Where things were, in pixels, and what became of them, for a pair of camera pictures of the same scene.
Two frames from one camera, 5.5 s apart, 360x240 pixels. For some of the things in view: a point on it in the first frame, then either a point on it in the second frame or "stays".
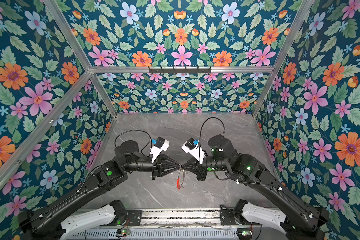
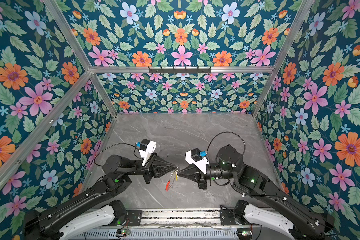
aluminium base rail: [173, 224] stays
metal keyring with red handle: [178, 186] -> [167, 185]
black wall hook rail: [180, 71] stays
